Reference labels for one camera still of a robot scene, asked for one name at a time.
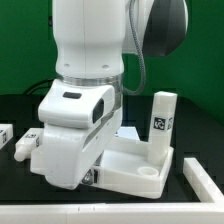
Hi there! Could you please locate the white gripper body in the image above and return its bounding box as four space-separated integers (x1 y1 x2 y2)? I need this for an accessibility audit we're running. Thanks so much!
30 108 122 189

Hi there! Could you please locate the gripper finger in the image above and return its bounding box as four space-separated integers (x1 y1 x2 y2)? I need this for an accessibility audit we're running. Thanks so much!
82 168 98 185

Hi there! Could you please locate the white square desk top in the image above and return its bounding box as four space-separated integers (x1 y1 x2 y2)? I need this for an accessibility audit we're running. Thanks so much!
93 137 174 199

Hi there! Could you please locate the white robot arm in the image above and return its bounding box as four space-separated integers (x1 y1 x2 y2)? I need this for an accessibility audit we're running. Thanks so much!
31 0 188 189

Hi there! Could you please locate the white flat base tag plate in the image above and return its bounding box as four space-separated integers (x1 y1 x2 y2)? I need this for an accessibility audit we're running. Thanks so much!
116 126 139 140

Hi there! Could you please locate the white L-shaped fence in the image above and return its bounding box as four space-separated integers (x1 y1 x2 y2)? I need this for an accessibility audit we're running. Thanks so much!
0 158 224 224

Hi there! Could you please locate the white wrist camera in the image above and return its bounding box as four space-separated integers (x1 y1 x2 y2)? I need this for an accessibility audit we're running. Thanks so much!
38 80 115 129

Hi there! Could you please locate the black cable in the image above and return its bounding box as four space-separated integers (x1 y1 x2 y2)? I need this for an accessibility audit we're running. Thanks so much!
22 77 56 96

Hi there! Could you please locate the grey arm hose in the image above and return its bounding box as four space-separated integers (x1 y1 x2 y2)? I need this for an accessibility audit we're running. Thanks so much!
122 0 148 97

